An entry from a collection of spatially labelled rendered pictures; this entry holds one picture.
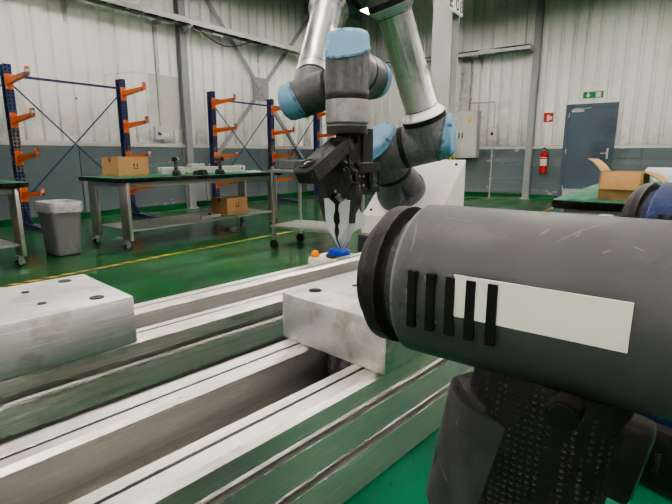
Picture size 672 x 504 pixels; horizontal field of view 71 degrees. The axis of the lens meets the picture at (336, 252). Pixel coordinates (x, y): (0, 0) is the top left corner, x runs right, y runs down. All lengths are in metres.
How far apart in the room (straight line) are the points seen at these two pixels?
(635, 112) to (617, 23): 1.84
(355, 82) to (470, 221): 0.66
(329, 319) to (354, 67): 0.53
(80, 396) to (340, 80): 0.59
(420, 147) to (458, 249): 1.14
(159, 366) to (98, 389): 0.05
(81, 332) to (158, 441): 0.12
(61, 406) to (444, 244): 0.34
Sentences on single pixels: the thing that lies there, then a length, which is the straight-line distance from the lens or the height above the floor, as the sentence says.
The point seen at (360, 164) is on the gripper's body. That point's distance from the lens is 0.82.
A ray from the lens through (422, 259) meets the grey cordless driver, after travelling 0.17.
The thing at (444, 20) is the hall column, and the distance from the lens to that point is 7.44.
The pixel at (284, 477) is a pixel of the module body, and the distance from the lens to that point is 0.31.
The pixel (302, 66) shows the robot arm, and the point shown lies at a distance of 1.01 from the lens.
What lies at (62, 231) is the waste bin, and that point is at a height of 0.26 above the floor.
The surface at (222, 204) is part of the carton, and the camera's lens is 6.66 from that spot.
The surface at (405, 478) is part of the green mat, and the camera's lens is 0.40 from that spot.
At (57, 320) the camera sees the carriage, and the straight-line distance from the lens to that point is 0.41.
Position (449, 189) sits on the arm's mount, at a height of 0.92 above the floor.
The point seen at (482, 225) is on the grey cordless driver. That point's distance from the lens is 0.17.
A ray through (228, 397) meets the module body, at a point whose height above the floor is 0.85.
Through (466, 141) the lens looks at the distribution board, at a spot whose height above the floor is 1.34.
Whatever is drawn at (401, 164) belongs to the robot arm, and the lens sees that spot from 1.33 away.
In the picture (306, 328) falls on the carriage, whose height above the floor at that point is 0.88.
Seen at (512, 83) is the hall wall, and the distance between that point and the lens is 12.36.
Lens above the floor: 1.02
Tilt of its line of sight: 12 degrees down
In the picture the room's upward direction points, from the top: straight up
